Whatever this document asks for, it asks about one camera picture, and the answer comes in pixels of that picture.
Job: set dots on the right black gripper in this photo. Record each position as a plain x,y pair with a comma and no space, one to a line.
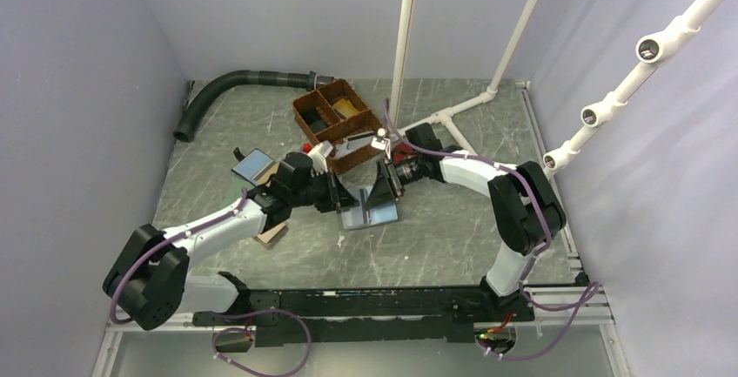
385,189

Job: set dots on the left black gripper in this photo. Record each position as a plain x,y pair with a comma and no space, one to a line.
336,191

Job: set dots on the grey leather card holder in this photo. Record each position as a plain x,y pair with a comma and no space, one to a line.
381,214

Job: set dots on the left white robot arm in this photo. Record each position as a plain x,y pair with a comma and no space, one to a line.
151,278

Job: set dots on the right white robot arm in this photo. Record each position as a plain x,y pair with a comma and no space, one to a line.
526,210

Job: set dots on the silver card in sleeve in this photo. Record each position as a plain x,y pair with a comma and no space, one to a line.
365,210

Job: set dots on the cards in basket front compartment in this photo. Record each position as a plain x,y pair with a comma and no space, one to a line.
352,143

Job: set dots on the black card in basket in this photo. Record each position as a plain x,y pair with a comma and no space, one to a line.
314,121

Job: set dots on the beige snap card holder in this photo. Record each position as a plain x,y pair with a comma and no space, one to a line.
271,237

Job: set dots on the open blue card wallet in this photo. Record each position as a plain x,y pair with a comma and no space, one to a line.
255,167

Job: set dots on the brown woven divided basket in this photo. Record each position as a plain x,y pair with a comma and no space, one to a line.
321,99

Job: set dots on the white PVC pipe frame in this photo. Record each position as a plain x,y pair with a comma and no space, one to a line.
480,39

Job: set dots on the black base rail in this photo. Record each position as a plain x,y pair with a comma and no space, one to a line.
285,316

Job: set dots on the white pipe camera boom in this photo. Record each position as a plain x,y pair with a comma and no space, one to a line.
653,51

